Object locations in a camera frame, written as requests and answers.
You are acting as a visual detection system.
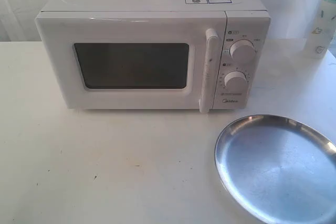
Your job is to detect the white microwave oven body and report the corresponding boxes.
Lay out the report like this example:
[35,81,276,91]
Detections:
[39,0,270,110]

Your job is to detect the lower white control knob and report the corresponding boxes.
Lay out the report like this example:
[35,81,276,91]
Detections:
[224,71,248,92]

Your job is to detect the white control knob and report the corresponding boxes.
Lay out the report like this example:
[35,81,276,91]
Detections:
[229,39,256,63]
[224,71,248,92]

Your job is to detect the upper white control knob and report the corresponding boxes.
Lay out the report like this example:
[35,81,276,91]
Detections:
[229,39,256,63]

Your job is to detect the round stainless steel tray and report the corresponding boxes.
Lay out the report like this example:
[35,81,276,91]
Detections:
[214,114,335,223]

